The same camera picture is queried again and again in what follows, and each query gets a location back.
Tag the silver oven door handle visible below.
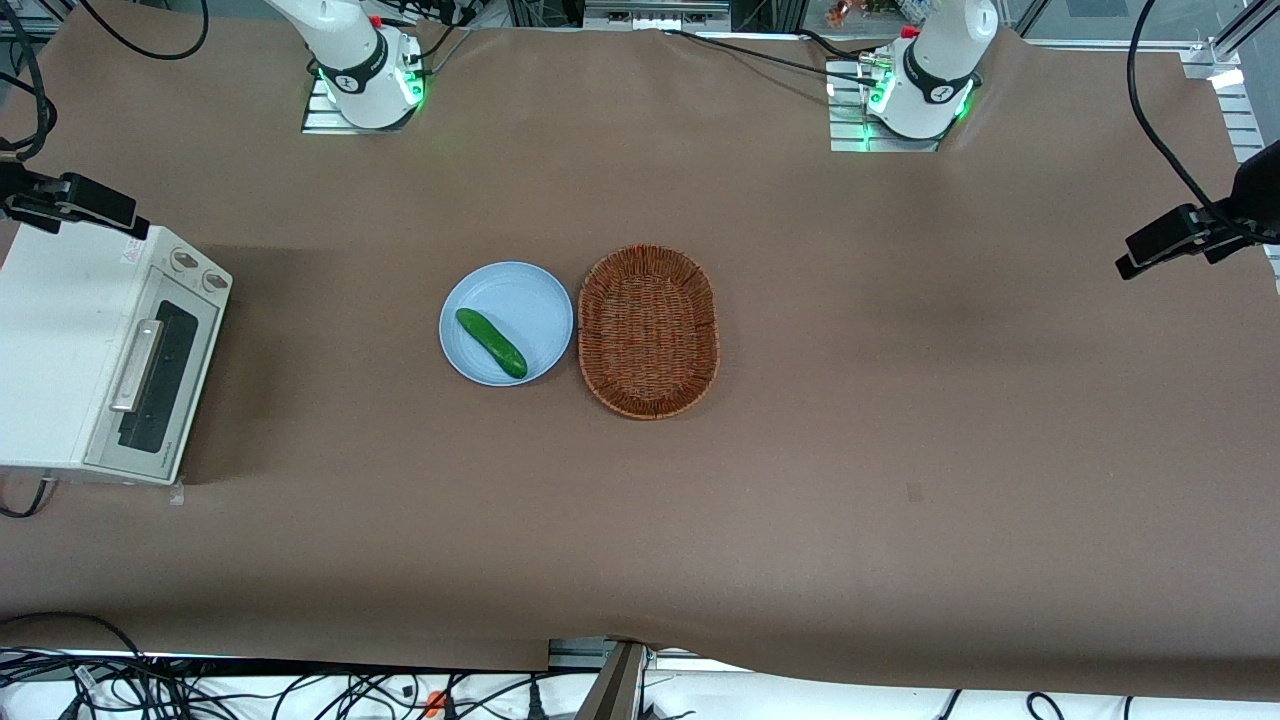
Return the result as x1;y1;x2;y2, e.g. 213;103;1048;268
109;318;165;414

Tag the brown oval wicker basket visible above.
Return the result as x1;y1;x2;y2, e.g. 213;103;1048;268
577;244;720;421

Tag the black cable tangle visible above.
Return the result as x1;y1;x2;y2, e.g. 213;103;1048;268
0;611;561;720

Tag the black oven power cable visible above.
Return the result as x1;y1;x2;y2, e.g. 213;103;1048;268
0;478;53;520

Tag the brown table cover sheet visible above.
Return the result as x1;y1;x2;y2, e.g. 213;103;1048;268
0;0;1280;702

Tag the green cucumber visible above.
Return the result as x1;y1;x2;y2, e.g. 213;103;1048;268
455;307;529;380

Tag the white toaster oven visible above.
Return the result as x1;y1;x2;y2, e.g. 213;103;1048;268
0;222;234;487

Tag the black camera on stand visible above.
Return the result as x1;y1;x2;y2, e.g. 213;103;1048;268
1115;140;1280;282
0;160;151;242

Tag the light blue round plate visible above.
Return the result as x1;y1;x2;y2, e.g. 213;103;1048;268
439;261;575;387

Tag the oven door with dark window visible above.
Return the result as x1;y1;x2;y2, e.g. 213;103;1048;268
84;263;224;484

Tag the aluminium frame profile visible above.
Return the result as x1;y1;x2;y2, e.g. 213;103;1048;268
1178;0;1280;166
574;640;653;720

